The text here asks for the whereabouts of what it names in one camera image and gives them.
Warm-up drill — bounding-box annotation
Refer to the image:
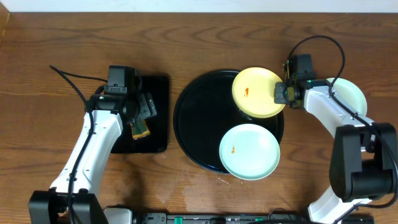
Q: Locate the green and yellow sponge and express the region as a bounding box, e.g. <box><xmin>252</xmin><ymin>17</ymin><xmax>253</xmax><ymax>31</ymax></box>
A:
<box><xmin>131</xmin><ymin>120</ymin><xmax>150</xmax><ymax>139</ymax></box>

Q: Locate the yellow plate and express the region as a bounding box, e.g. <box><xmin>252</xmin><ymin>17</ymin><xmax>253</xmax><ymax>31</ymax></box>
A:
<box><xmin>232</xmin><ymin>67</ymin><xmax>285</xmax><ymax>118</ymax></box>

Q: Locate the pale green plate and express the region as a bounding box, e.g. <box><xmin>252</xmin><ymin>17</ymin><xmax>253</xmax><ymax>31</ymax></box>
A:
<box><xmin>332</xmin><ymin>78</ymin><xmax>368</xmax><ymax>116</ymax></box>

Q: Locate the light blue plate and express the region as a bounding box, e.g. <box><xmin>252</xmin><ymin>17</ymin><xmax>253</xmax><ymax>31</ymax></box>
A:
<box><xmin>219</xmin><ymin>124</ymin><xmax>280</xmax><ymax>180</ymax></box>

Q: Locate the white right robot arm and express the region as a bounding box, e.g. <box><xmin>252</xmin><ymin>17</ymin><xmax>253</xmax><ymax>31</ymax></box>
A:
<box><xmin>174</xmin><ymin>76</ymin><xmax>397</xmax><ymax>223</ymax></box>

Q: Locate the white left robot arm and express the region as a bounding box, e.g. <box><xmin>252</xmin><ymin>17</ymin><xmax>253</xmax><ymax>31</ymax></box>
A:
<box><xmin>29</xmin><ymin>85</ymin><xmax>139</xmax><ymax>223</ymax></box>

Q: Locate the black rectangular tray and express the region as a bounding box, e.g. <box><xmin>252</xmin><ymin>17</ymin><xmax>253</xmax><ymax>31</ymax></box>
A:
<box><xmin>111</xmin><ymin>75</ymin><xmax>170</xmax><ymax>154</ymax></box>

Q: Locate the round black tray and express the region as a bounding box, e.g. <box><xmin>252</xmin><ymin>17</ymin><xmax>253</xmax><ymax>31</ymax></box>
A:
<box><xmin>173</xmin><ymin>70</ymin><xmax>284</xmax><ymax>174</ymax></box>

